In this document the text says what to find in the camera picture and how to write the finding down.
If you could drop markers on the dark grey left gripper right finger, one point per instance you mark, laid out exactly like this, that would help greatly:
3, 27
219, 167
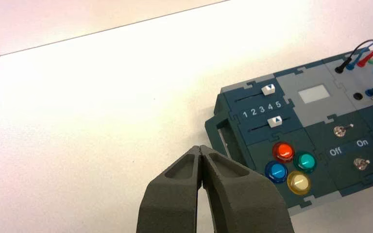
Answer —
244, 205

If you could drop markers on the yellow round push button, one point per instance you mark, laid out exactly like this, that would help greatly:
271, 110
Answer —
299, 183

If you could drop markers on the metal toggle switch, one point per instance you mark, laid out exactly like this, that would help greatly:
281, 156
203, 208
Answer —
339, 131
361, 164

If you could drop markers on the white slider knob blue arrow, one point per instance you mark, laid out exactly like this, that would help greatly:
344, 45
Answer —
275, 122
268, 89

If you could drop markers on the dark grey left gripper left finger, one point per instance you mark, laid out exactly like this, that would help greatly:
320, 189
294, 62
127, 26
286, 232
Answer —
170, 205

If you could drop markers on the green round push button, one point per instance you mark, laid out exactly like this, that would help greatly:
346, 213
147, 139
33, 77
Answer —
305, 161

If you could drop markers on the orange round push button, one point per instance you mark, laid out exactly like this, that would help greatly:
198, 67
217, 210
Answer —
283, 152

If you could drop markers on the teal and grey control board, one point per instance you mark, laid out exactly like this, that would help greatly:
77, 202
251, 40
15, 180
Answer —
318, 141

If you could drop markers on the blue round push button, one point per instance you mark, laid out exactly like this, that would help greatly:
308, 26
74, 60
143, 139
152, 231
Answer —
276, 172

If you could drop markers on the white rectangular display window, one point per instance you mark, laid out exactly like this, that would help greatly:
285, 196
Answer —
314, 94

